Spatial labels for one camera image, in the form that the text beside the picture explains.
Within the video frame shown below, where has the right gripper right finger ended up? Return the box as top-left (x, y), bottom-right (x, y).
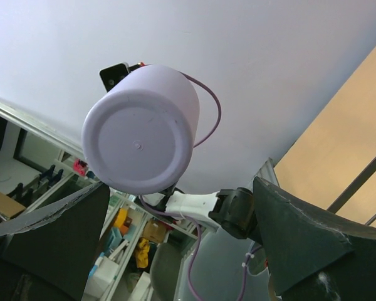
top-left (253, 177), bottom-right (376, 300)

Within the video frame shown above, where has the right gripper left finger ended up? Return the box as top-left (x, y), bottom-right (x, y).
top-left (0, 182), bottom-right (110, 300)

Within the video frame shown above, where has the purple plastic cup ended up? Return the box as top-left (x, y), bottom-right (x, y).
top-left (81, 65), bottom-right (200, 194)

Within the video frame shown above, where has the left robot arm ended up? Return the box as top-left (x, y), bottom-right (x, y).
top-left (137, 187), bottom-right (263, 243)

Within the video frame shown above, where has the black wire dish rack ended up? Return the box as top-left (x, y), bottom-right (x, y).
top-left (327, 156), bottom-right (376, 227)

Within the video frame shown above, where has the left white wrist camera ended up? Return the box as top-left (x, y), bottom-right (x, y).
top-left (99, 62), bottom-right (145, 92)

